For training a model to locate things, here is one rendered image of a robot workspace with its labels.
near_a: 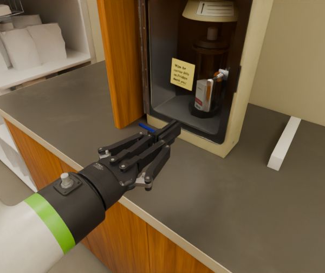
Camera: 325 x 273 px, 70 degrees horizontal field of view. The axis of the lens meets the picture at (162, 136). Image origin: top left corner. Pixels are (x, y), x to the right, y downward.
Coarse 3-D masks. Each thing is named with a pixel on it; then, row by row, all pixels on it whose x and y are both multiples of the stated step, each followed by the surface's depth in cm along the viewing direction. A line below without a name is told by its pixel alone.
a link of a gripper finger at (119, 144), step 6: (126, 138) 46; (132, 138) 46; (138, 138) 46; (114, 144) 44; (120, 144) 44; (126, 144) 45; (132, 144) 46; (102, 150) 43; (108, 150) 43; (114, 150) 44; (120, 150) 45
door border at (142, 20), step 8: (144, 0) 62; (144, 8) 63; (144, 16) 65; (144, 24) 66; (144, 32) 67; (144, 40) 69; (144, 48) 70; (144, 56) 72; (144, 64) 73; (144, 72) 75; (144, 80) 77; (144, 88) 78; (144, 104) 82
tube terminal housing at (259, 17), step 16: (256, 0) 47; (272, 0) 54; (256, 16) 50; (256, 32) 54; (256, 48) 58; (240, 64) 55; (256, 64) 63; (240, 80) 57; (240, 96) 62; (240, 112) 68; (240, 128) 76; (208, 144) 74; (224, 144) 70
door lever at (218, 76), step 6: (216, 72) 59; (210, 78) 56; (216, 78) 57; (222, 78) 58; (210, 84) 56; (210, 90) 57; (210, 96) 58; (204, 102) 60; (210, 102) 59; (204, 108) 60; (210, 108) 61
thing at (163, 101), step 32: (160, 0) 59; (192, 0) 54; (224, 0) 50; (160, 32) 64; (192, 32) 58; (224, 32) 53; (160, 64) 69; (224, 64) 57; (160, 96) 76; (192, 96) 67; (224, 96) 61; (192, 128) 73; (224, 128) 66
